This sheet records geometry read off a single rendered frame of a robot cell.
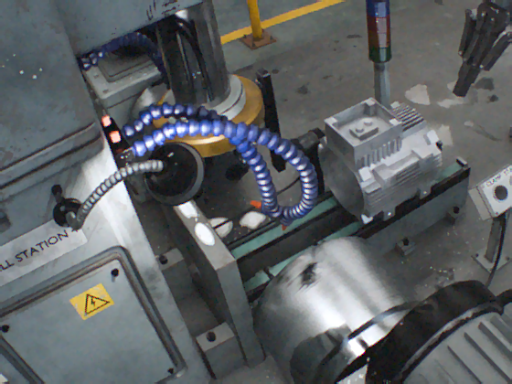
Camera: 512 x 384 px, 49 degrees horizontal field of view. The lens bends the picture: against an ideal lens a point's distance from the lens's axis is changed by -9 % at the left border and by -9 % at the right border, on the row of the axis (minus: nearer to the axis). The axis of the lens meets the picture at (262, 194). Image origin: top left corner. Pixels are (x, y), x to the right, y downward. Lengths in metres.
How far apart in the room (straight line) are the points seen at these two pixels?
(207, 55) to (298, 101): 0.98
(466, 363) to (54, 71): 0.51
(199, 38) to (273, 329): 0.45
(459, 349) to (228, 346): 0.64
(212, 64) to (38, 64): 0.32
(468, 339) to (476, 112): 1.22
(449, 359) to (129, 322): 0.49
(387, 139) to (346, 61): 0.83
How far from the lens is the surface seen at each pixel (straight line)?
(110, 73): 1.44
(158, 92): 1.33
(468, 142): 1.68
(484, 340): 0.63
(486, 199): 1.15
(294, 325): 0.90
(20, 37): 0.61
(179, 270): 1.31
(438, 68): 1.95
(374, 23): 1.49
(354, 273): 0.91
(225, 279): 0.99
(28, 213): 0.73
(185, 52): 0.85
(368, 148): 1.15
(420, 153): 1.22
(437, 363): 0.61
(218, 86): 0.90
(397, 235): 1.37
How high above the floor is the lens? 1.89
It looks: 45 degrees down
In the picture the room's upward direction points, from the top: 11 degrees counter-clockwise
